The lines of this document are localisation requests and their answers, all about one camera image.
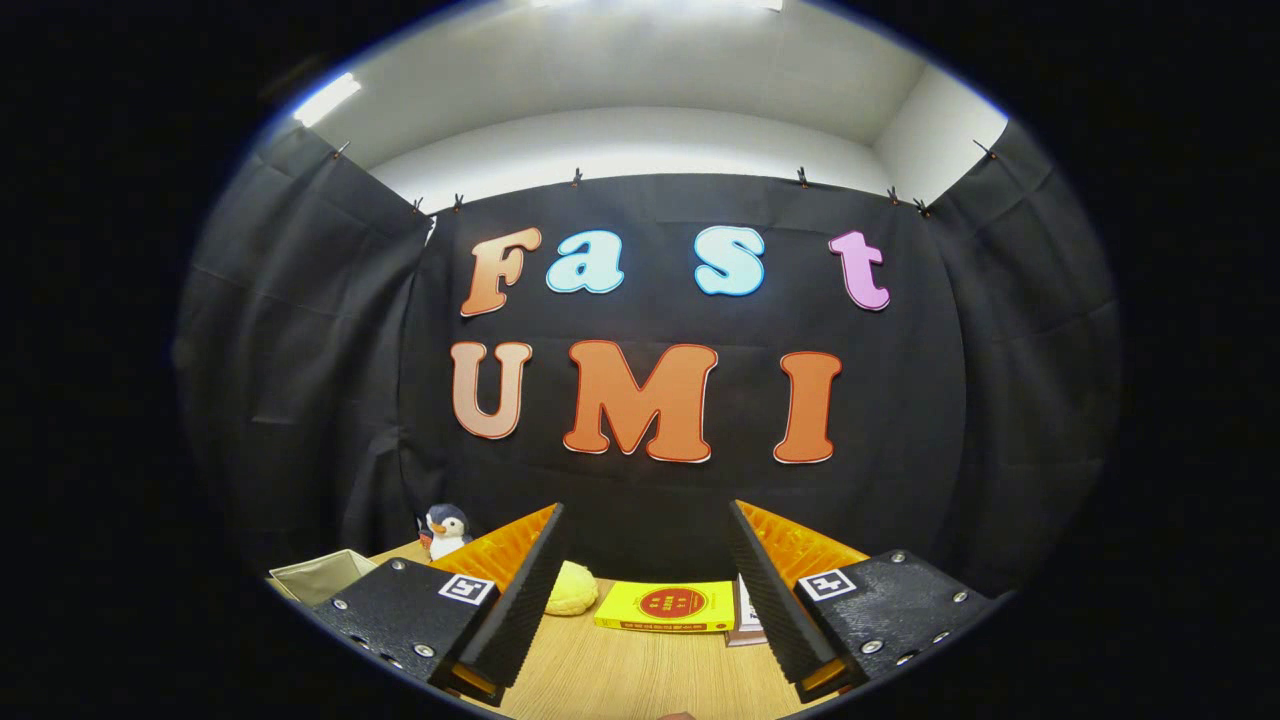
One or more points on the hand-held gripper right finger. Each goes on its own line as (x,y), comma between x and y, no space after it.
(770,590)

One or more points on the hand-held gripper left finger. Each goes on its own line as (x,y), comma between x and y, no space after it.
(525,590)

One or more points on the white illustrated book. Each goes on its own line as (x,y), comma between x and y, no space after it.
(745,610)
(745,638)

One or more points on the yellow bread-shaped plush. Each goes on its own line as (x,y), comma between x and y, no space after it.
(570,590)

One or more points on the penguin plush toy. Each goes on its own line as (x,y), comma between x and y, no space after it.
(447,530)

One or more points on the yellow book with red label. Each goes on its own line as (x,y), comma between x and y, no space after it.
(665,605)

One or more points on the row of black cloth clips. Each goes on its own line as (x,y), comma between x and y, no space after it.
(576,177)

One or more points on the narrow ceiling light strip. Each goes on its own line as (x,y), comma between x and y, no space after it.
(327,98)

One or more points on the wide ceiling light panel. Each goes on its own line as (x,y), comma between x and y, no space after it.
(650,4)

